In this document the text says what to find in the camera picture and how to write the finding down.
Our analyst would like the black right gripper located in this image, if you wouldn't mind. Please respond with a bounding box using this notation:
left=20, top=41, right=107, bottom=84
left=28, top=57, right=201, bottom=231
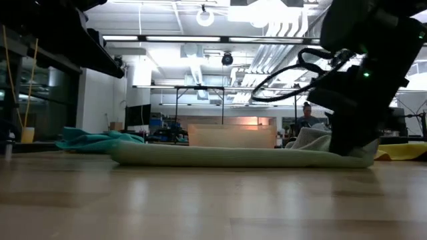
left=306, top=55, right=411, bottom=157

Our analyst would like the grey microfiber towel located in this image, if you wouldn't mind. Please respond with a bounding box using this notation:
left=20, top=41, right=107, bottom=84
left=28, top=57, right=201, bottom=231
left=284, top=122, right=335, bottom=153

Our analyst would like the green microfiber towel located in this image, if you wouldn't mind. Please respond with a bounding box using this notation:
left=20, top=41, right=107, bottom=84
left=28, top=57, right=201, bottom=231
left=107, top=137, right=380, bottom=169

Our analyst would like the yellow microfiber towel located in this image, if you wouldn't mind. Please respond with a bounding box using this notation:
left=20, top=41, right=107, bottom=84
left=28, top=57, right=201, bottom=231
left=373, top=142, right=427, bottom=162

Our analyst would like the teal microfiber towel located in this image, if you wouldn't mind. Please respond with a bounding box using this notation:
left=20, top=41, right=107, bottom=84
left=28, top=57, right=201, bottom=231
left=55, top=126, right=145, bottom=155

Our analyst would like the black computer monitor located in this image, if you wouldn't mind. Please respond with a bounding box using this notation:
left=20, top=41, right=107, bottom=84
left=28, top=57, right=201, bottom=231
left=389, top=106, right=408, bottom=138
left=124, top=103, right=152, bottom=133

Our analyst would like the person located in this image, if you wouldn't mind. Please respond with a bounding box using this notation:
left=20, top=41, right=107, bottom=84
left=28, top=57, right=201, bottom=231
left=296, top=101, right=322, bottom=130

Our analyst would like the black metal workstation stand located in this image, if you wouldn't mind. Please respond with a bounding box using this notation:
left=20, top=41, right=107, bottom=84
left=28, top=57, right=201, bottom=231
left=173, top=85, right=226, bottom=127
left=293, top=87, right=334, bottom=129

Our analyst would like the overhead light bar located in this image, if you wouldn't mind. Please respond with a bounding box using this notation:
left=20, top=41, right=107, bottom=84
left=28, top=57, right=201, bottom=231
left=101, top=33, right=323, bottom=46

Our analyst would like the yellow plastic cup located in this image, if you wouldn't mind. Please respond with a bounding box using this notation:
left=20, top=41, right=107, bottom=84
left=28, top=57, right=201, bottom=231
left=20, top=126, right=36, bottom=145

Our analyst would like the grey metal cylinder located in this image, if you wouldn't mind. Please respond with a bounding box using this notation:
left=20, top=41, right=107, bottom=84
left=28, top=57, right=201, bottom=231
left=4, top=131, right=16, bottom=159

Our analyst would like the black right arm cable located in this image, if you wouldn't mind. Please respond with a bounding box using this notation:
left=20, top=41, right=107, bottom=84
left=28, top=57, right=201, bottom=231
left=250, top=47, right=356, bottom=103

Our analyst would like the black round ceiling camera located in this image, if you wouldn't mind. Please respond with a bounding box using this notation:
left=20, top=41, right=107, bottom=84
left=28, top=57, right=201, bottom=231
left=221, top=51, right=235, bottom=67
left=113, top=55, right=127, bottom=70

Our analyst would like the white ring light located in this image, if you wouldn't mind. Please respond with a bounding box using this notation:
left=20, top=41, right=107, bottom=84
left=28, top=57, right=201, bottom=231
left=195, top=7, right=216, bottom=28

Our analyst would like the black aluminium frame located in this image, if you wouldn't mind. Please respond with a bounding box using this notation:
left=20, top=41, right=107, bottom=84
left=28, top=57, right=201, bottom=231
left=0, top=135, right=427, bottom=155

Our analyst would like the yellow hanging cord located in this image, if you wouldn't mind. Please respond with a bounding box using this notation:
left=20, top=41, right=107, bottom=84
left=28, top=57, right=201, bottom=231
left=23, top=37, right=39, bottom=129
left=1, top=25, right=25, bottom=129

